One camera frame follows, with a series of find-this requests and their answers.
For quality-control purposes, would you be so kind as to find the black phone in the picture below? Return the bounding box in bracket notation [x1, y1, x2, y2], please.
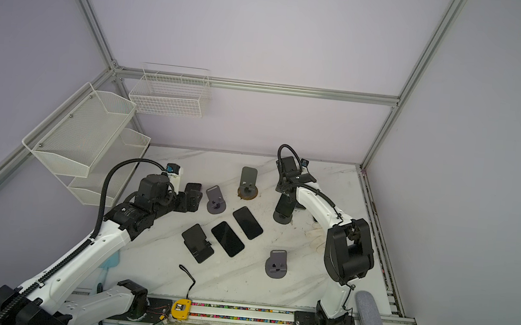
[184, 182, 203, 212]
[211, 222, 245, 258]
[233, 207, 264, 240]
[275, 193, 297, 217]

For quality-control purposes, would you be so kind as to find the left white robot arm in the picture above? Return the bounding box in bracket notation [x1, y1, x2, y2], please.
[0, 173, 202, 325]

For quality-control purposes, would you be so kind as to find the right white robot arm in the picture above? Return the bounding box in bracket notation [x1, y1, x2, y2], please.
[273, 155, 375, 325]

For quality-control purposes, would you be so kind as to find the grey stand centre right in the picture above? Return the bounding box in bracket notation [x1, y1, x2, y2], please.
[273, 211, 292, 225]

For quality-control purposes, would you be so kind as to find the brown round phone stand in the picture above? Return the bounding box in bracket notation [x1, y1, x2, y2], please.
[237, 167, 259, 200]

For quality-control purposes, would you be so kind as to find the grey round stand back left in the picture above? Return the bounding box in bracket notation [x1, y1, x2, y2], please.
[206, 185, 227, 215]

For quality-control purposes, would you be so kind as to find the black folding phone stand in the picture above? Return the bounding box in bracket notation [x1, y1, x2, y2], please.
[181, 224, 215, 264]

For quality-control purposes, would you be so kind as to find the grey stand front centre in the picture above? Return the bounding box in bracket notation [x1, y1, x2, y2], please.
[265, 250, 288, 280]

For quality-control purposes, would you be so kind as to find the white work glove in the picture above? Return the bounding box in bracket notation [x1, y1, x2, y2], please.
[305, 228, 327, 255]

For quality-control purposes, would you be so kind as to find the white mesh two-tier shelf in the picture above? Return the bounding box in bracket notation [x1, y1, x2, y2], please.
[22, 83, 151, 206]

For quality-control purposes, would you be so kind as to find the yellow tape measure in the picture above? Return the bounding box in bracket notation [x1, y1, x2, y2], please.
[171, 264, 196, 321]

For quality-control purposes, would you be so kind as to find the grey oval pad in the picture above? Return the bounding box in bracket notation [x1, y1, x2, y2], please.
[355, 291, 384, 325]

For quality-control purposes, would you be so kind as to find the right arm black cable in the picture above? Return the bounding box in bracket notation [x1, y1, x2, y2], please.
[260, 143, 372, 316]

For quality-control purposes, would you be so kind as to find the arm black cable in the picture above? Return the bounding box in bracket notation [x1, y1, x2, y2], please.
[260, 143, 372, 316]
[0, 144, 169, 325]

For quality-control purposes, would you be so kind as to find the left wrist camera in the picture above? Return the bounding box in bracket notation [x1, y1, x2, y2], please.
[166, 162, 182, 193]

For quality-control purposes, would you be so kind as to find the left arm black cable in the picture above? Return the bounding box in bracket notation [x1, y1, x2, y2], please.
[0, 144, 169, 325]

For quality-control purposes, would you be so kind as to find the white wire basket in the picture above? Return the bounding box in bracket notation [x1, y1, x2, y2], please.
[129, 63, 211, 118]

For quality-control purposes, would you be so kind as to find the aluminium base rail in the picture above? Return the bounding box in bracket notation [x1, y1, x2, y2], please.
[32, 279, 428, 325]

